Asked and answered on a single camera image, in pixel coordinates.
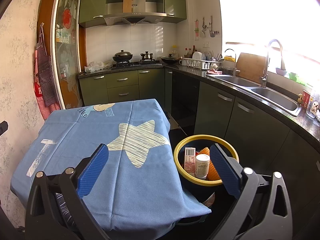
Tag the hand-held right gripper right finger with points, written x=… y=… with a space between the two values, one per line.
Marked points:
x=225 y=171

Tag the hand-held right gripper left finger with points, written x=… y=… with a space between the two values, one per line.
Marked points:
x=92 y=171

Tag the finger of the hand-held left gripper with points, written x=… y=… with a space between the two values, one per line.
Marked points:
x=3 y=127

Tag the white labelled plastic bottle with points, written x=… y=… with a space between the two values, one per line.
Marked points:
x=202 y=167

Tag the small drink carton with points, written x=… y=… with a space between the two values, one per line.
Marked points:
x=190 y=161

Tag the yellow-rimmed blue bin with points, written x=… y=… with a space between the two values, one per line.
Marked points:
x=205 y=137

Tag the blue star tablecloth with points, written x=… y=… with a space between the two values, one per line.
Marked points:
x=140 y=180

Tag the purple checked apron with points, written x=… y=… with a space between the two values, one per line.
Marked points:
x=47 y=75

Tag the double steel sink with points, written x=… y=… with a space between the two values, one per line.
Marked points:
x=275 y=97

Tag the pink cloth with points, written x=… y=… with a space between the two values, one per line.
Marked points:
x=215 y=71

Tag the printed glass sliding door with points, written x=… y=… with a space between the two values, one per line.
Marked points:
x=67 y=50

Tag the small steel faucet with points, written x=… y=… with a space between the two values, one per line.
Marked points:
x=235 y=67

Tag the black stone countertop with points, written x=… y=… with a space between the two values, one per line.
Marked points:
x=195 y=71

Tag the crumpled plastic bags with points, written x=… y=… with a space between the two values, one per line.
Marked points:
x=96 y=66

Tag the wooden cutting board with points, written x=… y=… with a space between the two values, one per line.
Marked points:
x=251 y=67

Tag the red box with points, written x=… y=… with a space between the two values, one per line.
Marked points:
x=305 y=100

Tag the white dish rack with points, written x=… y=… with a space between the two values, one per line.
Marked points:
x=200 y=64

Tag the clear printed jar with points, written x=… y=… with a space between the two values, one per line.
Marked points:
x=314 y=106

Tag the purple bowl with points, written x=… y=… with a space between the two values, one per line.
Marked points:
x=281 y=71

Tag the black gas stove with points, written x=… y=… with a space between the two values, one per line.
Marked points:
x=136 y=64

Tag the green plastic item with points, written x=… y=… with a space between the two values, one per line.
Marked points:
x=297 y=78

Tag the stack of white plates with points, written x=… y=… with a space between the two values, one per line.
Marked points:
x=198 y=56

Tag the black lidded wok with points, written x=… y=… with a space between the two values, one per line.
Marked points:
x=122 y=56

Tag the tall steel faucet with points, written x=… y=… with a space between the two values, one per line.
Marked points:
x=265 y=60

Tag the dark sauce bottle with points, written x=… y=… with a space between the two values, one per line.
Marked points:
x=193 y=51
x=189 y=53

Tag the black pan with lid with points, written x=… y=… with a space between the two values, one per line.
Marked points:
x=170 y=60

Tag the small steel pot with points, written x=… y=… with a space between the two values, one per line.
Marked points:
x=146 y=56

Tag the yellow oil bottle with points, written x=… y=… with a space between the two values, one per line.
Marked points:
x=174 y=51

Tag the hanging steel spatula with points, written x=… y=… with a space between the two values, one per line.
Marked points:
x=211 y=28

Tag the hanging steel ladle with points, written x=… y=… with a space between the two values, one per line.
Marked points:
x=203 y=28

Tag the hanging pink chopstick pack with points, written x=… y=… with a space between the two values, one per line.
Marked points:
x=197 y=28

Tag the green upper cabinets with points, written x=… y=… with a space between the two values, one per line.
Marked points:
x=91 y=7

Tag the steel range hood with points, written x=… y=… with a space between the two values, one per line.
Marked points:
x=145 y=10

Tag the cardboard piece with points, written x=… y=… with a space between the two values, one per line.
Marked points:
x=127 y=3

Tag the white wall socket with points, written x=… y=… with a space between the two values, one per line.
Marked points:
x=206 y=44

